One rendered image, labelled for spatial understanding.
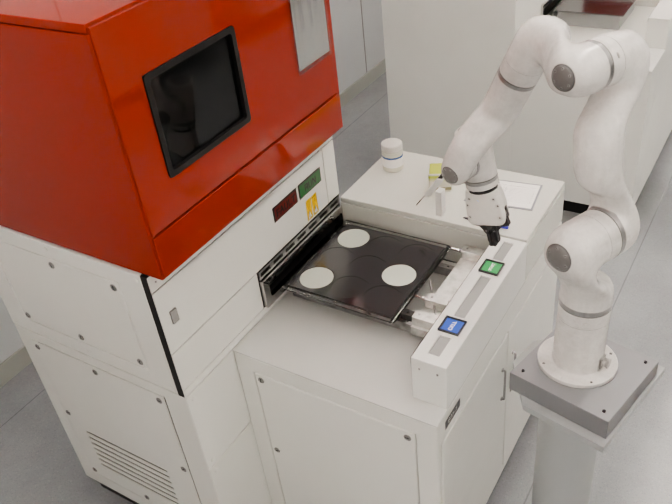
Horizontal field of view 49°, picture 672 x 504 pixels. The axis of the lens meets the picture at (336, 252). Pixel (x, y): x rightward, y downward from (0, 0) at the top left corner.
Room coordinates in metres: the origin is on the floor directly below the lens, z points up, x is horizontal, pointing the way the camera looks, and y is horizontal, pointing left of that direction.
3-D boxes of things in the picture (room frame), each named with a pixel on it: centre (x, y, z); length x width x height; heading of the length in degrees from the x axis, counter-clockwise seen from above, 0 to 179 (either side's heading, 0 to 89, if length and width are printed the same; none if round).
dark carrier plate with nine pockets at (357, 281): (1.75, -0.08, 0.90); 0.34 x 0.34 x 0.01; 54
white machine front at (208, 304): (1.72, 0.21, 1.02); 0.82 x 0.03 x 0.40; 144
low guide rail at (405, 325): (1.61, -0.06, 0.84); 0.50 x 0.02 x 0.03; 54
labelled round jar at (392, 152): (2.18, -0.23, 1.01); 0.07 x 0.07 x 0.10
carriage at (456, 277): (1.61, -0.31, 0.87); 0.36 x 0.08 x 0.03; 144
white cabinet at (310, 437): (1.75, -0.22, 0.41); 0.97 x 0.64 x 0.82; 144
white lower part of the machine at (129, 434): (1.92, 0.49, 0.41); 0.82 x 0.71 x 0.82; 144
